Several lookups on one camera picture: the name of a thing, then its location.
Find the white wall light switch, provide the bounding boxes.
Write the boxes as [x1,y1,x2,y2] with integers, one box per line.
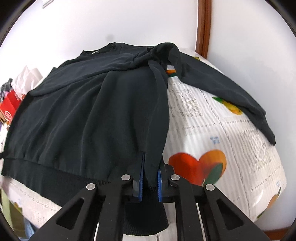
[42,0,54,9]

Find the red paper shopping bag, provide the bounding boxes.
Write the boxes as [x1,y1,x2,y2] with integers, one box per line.
[1,90,22,123]

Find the grey plaid cloth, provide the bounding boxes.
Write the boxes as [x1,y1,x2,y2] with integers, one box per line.
[0,78,13,102]

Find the white plastic shopping bag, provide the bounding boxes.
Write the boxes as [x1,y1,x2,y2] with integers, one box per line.
[11,66,43,100]

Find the black long-sleeve sweatshirt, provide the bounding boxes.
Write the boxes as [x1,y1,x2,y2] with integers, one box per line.
[1,43,276,235]

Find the brown wooden door frame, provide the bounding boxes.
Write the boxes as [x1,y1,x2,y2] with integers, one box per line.
[195,0,212,59]

